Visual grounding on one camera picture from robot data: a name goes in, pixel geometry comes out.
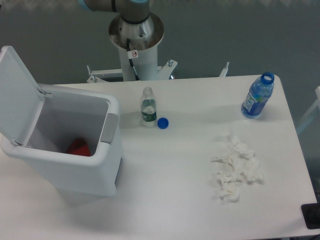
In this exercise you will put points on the black device at edge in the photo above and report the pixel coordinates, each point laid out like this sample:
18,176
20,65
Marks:
311,215

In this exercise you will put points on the blue bottle cap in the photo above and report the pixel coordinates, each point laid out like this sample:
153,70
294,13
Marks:
162,123

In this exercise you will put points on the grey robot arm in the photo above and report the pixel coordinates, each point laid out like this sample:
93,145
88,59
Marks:
131,11

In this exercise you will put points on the white table bracket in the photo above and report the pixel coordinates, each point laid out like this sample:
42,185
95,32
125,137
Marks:
224,71

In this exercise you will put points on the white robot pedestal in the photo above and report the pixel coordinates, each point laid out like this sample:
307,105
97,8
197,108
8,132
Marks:
137,46

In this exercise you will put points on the red item inside can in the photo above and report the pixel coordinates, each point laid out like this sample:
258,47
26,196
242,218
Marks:
79,147

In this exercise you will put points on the white trash can lid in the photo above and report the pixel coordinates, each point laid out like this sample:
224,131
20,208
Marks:
21,98

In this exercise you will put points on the crumpled white tissue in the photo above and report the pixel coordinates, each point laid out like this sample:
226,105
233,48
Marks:
238,165

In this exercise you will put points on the clear green-label bottle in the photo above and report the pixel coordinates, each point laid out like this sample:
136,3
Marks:
148,107

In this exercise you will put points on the white frame at right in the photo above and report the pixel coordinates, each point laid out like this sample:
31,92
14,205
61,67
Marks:
310,115

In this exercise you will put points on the white trash can body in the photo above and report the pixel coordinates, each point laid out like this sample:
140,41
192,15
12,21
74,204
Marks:
70,114

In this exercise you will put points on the blue plastic drink bottle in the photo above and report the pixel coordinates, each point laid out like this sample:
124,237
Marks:
259,93

